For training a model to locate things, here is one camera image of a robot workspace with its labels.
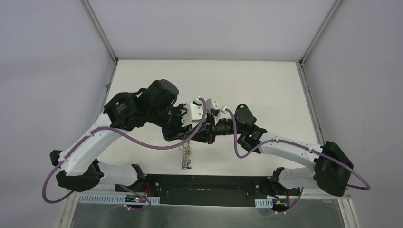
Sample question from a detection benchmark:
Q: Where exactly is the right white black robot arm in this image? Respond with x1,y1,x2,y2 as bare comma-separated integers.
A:
192,104,354,197

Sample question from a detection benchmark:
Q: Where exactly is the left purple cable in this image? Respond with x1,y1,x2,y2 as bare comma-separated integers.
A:
41,97,208,211

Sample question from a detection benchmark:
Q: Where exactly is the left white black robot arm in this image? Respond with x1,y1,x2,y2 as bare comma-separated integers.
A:
50,79,192,192

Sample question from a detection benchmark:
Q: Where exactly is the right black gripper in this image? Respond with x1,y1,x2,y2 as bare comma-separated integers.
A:
185,111,245,145

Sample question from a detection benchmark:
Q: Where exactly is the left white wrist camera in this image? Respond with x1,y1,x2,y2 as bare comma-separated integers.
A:
182,97,204,127

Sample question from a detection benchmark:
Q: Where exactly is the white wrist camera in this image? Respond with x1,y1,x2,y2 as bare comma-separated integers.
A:
182,97,204,127
206,98,227,118

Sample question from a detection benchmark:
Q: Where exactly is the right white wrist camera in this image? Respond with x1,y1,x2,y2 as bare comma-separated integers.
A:
206,98,227,118

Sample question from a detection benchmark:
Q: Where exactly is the right white cable duct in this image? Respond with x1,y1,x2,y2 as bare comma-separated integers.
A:
254,199,273,209

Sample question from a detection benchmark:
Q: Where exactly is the metal disc keyring holder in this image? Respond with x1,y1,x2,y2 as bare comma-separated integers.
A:
179,142,192,170

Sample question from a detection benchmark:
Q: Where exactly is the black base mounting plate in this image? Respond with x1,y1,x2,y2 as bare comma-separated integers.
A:
130,174,300,207

